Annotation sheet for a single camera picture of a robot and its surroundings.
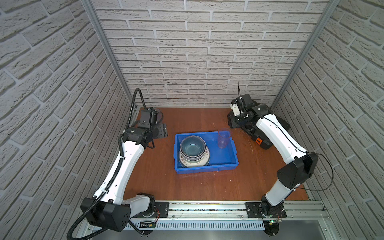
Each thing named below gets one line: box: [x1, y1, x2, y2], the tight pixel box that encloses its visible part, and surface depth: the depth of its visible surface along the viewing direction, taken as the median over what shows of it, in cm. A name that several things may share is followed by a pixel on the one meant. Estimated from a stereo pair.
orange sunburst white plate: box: [179, 144, 210, 168], surface depth 88 cm
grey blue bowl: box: [180, 135, 207, 158], surface depth 87 cm
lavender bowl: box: [180, 150, 206, 161], surface depth 81 cm
